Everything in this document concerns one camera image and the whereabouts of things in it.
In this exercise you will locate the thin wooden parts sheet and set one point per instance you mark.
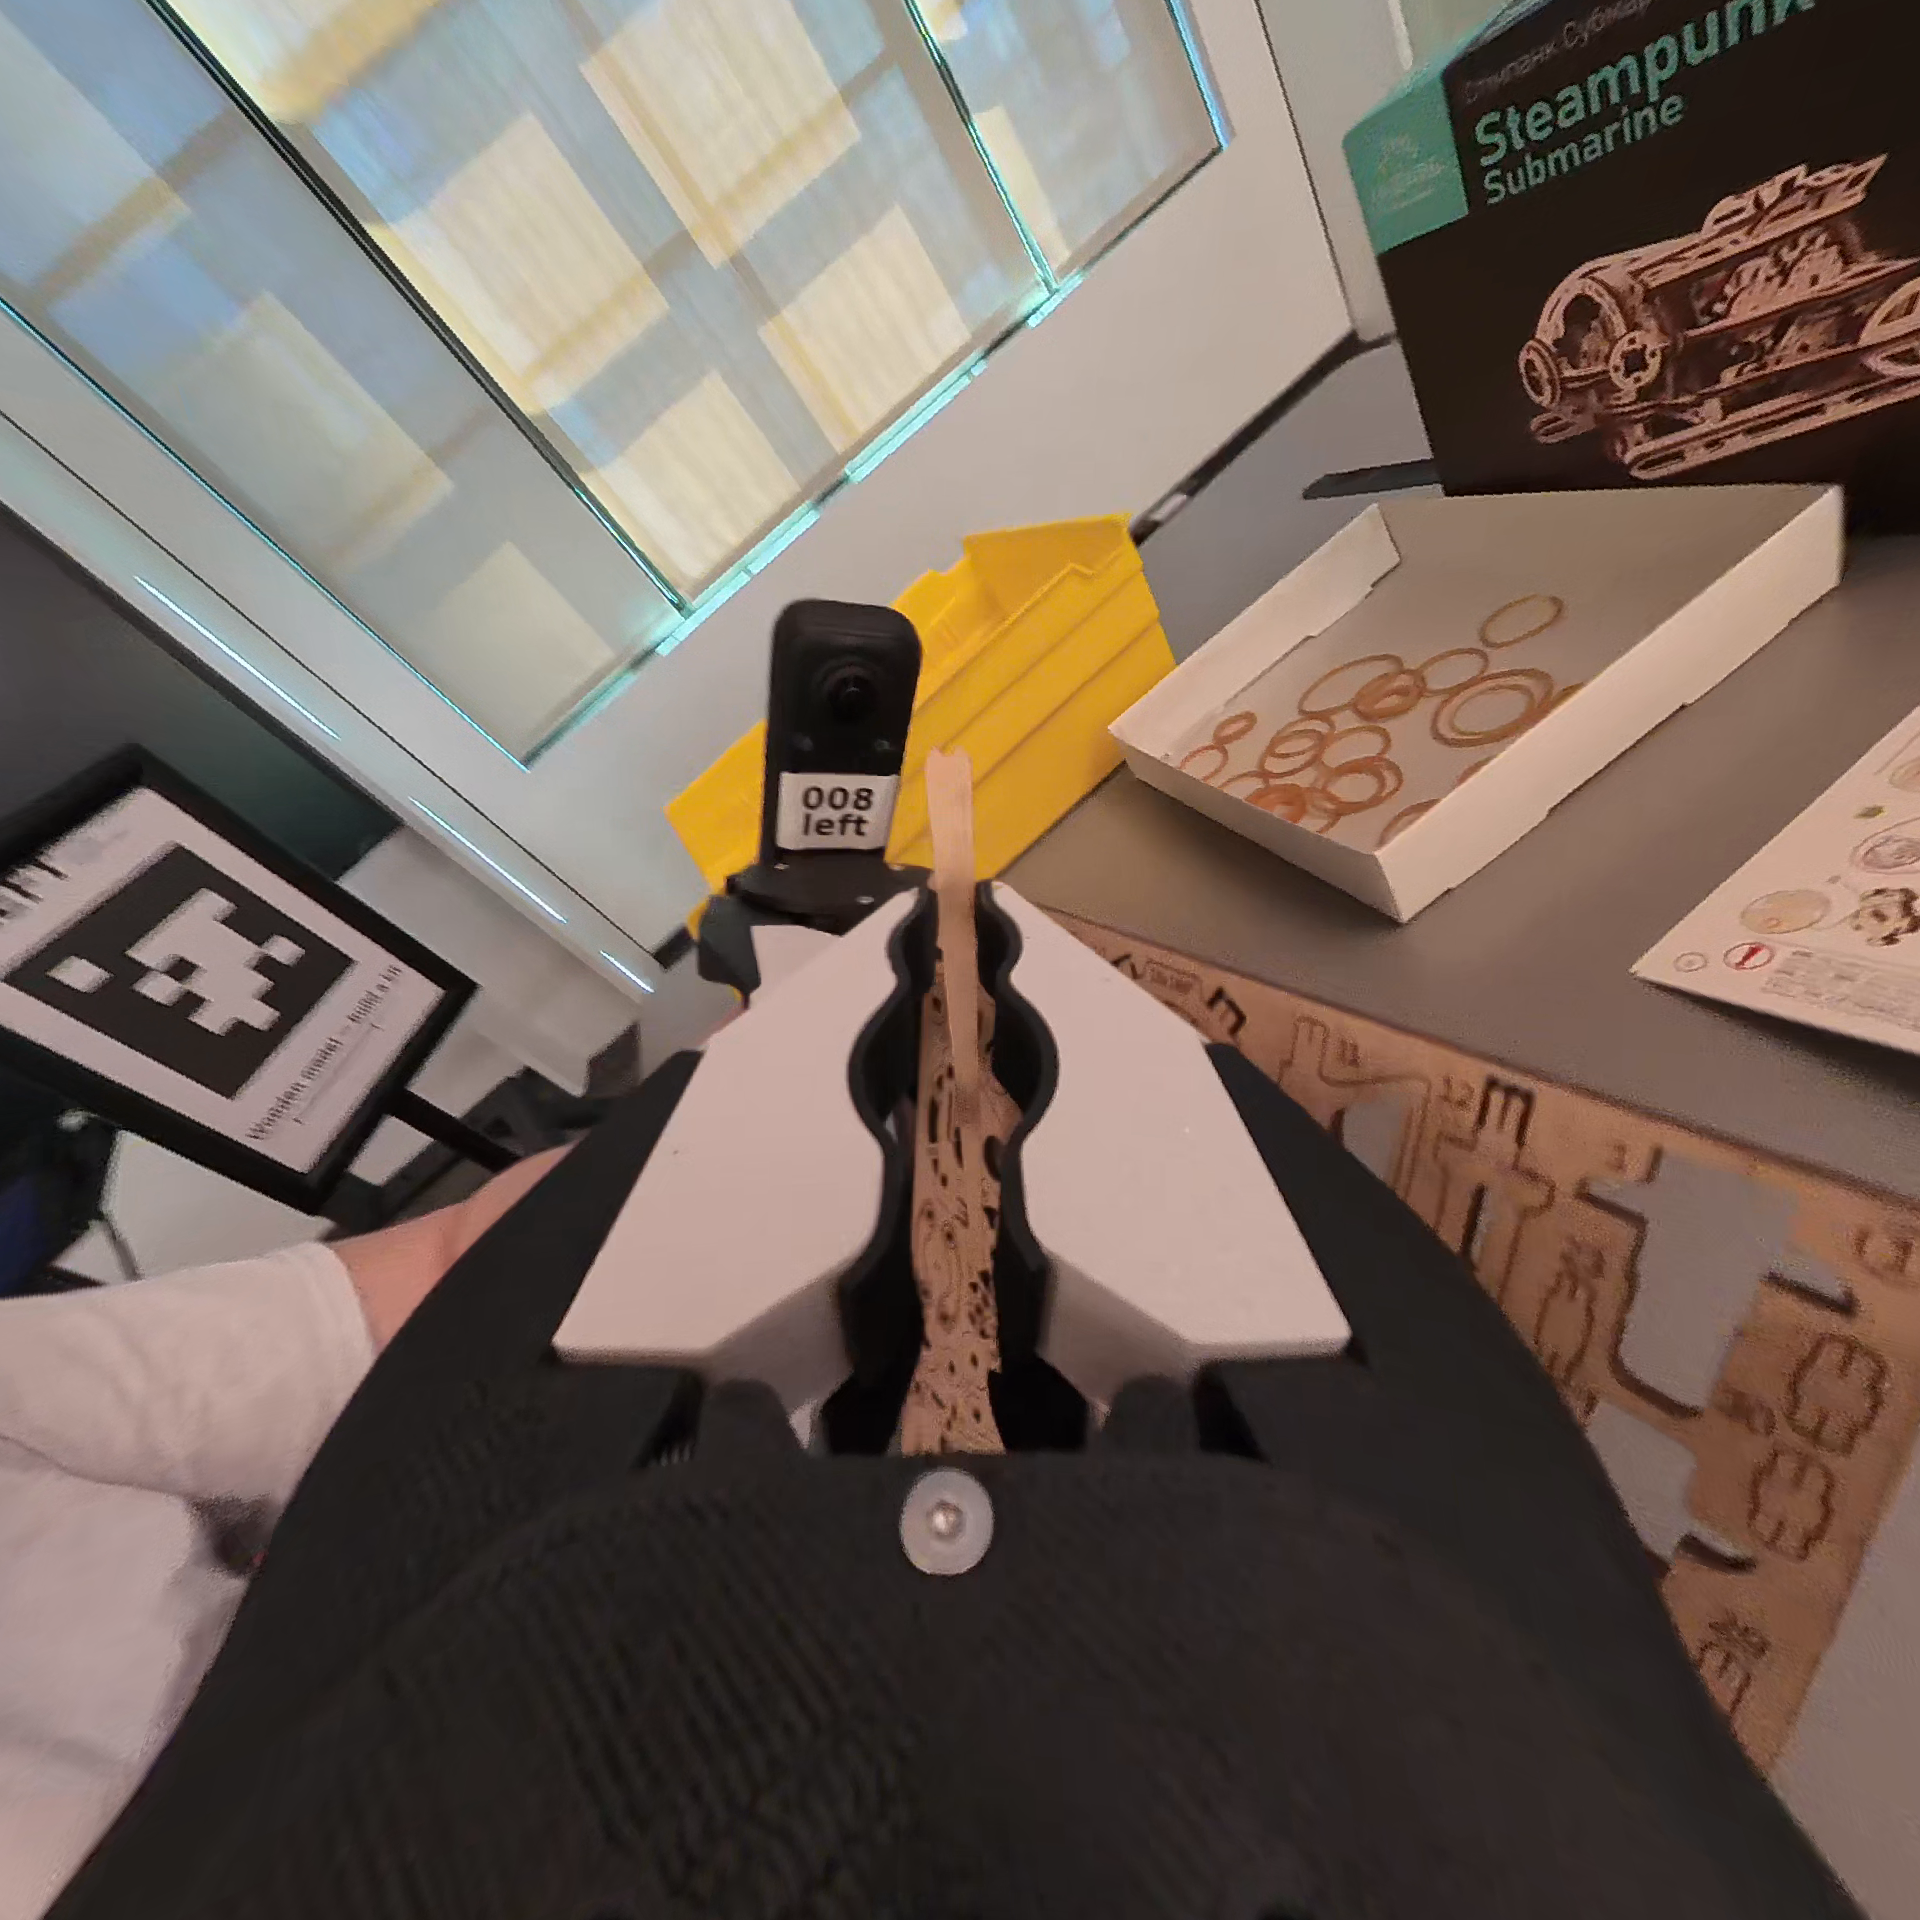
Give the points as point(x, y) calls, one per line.
point(947, 1319)

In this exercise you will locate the black framed marker sign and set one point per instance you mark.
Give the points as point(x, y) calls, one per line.
point(192, 962)

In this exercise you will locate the large laser-cut wooden sheet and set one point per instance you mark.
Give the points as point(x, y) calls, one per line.
point(1501, 1139)

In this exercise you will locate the printed instruction sheet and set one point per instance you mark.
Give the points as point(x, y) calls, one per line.
point(1800, 962)

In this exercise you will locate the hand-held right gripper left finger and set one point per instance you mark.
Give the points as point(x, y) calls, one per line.
point(718, 1200)

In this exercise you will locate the white cardboard tray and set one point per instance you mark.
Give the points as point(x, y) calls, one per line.
point(1261, 631)

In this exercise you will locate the person's left forearm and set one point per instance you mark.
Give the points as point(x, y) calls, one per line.
point(452, 1230)

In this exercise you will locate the small black flat object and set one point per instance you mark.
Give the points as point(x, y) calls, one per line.
point(1367, 482)

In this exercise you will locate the black sign stand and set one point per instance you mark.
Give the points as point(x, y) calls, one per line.
point(452, 1125)

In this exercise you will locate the black model kit box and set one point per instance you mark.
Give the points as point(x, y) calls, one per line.
point(1501, 376)

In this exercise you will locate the yellow plastic bin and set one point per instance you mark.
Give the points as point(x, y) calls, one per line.
point(1037, 672)

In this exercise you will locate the pile of wooden rings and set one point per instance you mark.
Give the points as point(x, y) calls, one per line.
point(1355, 682)

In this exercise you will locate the large window with blinds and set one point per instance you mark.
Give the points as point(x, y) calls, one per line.
point(598, 301)

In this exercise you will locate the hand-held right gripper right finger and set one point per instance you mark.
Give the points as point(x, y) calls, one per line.
point(1170, 1200)

